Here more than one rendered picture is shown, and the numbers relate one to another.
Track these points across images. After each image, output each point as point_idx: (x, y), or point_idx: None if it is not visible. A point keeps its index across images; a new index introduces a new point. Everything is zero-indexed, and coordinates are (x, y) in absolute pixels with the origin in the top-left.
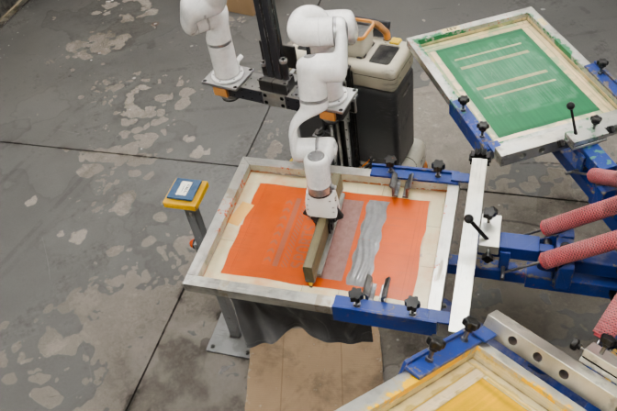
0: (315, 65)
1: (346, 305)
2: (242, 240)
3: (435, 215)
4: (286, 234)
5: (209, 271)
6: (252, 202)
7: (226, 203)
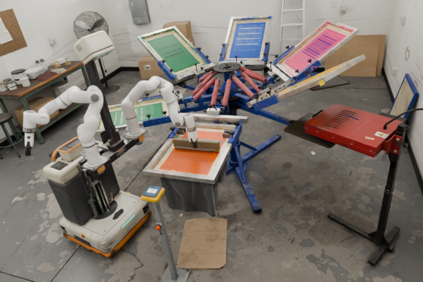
0: (169, 86)
1: (232, 139)
2: (191, 170)
3: None
4: (192, 159)
5: None
6: (169, 170)
7: (170, 172)
